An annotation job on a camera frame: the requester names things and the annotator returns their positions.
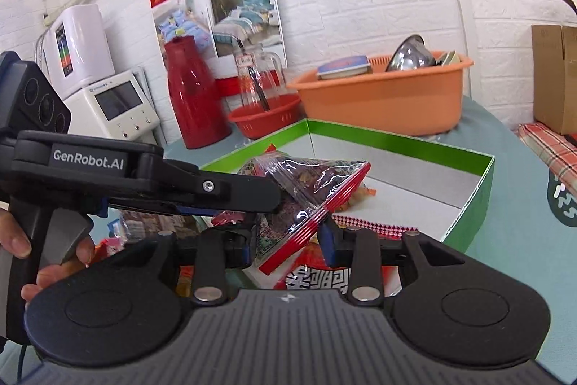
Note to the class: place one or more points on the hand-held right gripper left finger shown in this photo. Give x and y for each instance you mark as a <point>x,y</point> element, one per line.
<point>247,252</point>

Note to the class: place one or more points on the blue lidded container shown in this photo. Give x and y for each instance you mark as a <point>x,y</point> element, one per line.
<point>342,67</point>

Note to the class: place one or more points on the clear glass jar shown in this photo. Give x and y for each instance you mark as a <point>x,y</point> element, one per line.
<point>275,74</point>

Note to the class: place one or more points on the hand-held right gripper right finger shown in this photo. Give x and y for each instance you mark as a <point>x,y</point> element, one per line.
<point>327,245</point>

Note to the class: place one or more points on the orange plastic basin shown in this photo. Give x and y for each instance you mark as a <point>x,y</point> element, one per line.
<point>383,105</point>

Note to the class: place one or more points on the red black white snack packet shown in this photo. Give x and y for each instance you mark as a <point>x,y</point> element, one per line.
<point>315,276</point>

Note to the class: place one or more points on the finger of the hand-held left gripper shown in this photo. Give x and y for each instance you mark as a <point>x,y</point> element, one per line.
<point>252,198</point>
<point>189,211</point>

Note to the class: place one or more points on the large brown cardboard box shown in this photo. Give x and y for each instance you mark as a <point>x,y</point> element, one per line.
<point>554,87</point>

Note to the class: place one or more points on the red plastic basket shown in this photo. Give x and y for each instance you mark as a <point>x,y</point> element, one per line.
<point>261,123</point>

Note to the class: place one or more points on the teal printed tablecloth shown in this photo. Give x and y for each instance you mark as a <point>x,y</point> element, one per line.
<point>518,254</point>

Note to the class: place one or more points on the dark purple plant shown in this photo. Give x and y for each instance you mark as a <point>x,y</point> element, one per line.
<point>567,2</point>

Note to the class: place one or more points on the red thermos jug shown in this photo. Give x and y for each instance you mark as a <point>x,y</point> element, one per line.
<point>194,105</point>

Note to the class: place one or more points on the red checkered snack packet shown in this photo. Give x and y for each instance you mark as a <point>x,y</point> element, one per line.
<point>383,226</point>

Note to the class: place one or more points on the white appliance with screen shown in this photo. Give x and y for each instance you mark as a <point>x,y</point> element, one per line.
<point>135,123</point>

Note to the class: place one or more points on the person's left hand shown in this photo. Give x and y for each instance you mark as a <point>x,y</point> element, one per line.
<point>13,236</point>

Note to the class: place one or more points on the clear zip bag dark snacks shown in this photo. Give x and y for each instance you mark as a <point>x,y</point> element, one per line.
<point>306,186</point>

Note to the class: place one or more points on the clear bag brown snacks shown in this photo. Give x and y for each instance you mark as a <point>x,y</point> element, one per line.
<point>153,227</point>

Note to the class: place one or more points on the white green bowl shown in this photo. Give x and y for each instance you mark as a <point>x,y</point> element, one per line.
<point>448,59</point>

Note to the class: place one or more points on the white water purifier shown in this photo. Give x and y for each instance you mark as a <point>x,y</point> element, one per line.
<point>85,46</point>

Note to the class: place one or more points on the green cardboard box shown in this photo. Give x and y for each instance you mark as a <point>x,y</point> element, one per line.
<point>405,195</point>

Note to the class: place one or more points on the red plaid cloth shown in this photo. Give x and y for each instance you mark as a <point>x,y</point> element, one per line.
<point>550,150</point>

